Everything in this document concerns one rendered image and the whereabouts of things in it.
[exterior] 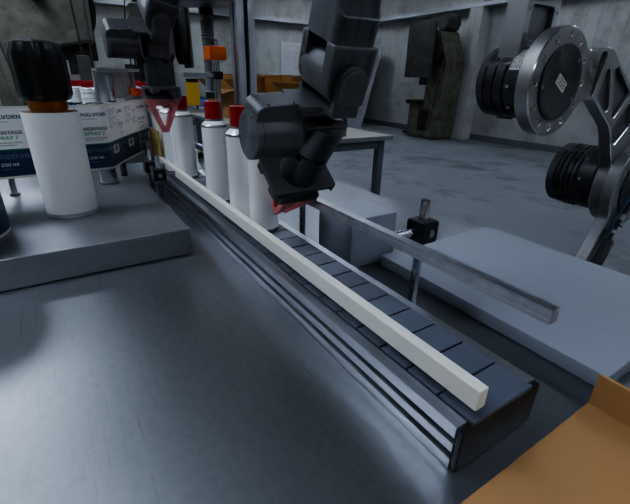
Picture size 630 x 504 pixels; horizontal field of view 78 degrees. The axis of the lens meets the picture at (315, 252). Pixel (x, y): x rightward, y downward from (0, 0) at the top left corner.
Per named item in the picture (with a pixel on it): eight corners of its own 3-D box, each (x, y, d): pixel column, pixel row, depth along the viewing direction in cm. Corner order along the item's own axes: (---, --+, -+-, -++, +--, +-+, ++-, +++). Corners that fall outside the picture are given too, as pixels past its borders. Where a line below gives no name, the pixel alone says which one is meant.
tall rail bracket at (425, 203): (371, 318, 54) (382, 203, 47) (410, 304, 57) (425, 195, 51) (387, 330, 51) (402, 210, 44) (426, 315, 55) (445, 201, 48)
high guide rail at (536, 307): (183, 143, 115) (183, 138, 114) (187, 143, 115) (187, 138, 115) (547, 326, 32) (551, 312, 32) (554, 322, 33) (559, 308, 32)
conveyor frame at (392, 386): (126, 154, 159) (124, 142, 157) (154, 152, 165) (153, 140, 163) (453, 475, 33) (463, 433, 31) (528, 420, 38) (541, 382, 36)
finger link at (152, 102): (152, 134, 88) (146, 89, 84) (146, 130, 93) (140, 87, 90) (183, 132, 91) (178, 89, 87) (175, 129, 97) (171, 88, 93)
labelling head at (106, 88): (106, 157, 127) (89, 69, 116) (148, 153, 133) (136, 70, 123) (112, 164, 116) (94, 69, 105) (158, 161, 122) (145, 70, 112)
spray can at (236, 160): (227, 217, 76) (218, 104, 67) (251, 213, 78) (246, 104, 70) (237, 225, 72) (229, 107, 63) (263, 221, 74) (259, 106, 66)
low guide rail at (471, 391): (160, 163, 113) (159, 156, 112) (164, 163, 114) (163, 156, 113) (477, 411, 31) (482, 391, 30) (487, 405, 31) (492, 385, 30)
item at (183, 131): (176, 175, 106) (166, 94, 98) (195, 173, 109) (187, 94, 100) (181, 179, 102) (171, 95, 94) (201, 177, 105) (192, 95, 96)
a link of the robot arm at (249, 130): (373, 71, 42) (331, 44, 47) (277, 66, 36) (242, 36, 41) (344, 168, 50) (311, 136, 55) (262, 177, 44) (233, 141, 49)
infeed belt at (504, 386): (129, 151, 159) (128, 141, 158) (151, 150, 163) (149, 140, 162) (465, 458, 33) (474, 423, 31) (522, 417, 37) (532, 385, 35)
